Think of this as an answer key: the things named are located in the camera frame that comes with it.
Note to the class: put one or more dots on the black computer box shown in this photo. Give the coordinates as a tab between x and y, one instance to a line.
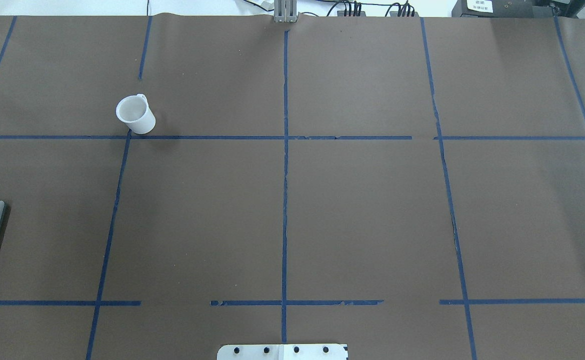
526	9

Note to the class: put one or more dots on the white cup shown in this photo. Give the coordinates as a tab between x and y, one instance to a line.
134	111

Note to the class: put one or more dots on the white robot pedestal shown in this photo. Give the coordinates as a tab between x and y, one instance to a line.
300	351

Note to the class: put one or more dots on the aluminium frame post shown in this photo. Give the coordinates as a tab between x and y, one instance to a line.
285	11

